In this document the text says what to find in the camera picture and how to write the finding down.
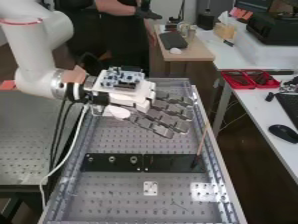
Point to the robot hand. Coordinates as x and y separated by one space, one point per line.
134 96

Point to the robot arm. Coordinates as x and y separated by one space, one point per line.
31 50

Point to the thin drill bit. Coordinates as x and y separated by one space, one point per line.
151 161

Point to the white mouse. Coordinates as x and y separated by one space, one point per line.
176 50

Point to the person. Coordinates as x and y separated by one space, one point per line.
124 36

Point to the small metal nut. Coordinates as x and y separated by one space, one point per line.
134 160
112 159

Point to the wooden desk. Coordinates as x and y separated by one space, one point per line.
195 53

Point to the small black keyboard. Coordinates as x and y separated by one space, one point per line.
174 40

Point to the thin stick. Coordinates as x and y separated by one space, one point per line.
203 141

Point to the black plate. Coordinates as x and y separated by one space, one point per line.
174 164

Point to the red tray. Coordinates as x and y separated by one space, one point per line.
264 78
238 80

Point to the small white box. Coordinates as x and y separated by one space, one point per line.
151 188

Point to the white desk with black machine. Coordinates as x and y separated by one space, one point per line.
248 56

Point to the long white desk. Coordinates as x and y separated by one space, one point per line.
261 113

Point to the clear box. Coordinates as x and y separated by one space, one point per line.
134 206

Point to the large black keyboard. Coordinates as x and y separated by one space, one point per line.
291 108

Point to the black mouse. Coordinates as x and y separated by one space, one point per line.
284 133

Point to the black machine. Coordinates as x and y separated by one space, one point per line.
275 28

